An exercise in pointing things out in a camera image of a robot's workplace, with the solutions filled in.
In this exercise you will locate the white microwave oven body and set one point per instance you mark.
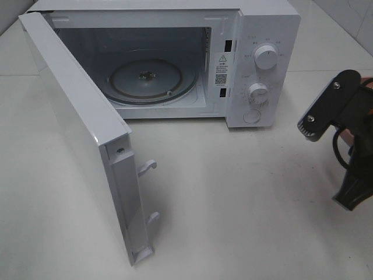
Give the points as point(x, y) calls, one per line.
point(170, 59)

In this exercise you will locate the white microwave door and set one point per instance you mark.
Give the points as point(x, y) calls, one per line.
point(97, 136)

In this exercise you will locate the white warning label sticker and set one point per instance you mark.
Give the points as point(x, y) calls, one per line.
point(222, 65)

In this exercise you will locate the pink plate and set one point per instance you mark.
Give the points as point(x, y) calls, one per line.
point(346, 135)

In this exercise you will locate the round door release button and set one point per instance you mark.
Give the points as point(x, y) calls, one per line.
point(252, 116)

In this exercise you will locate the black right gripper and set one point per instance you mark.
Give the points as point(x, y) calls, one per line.
point(357, 183)

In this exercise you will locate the white power knob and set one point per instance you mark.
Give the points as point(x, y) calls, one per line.
point(266, 56)

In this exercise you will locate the glass microwave turntable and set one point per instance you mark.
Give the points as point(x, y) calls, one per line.
point(150, 81)

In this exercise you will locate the white timer knob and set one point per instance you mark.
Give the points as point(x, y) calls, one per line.
point(258, 93)

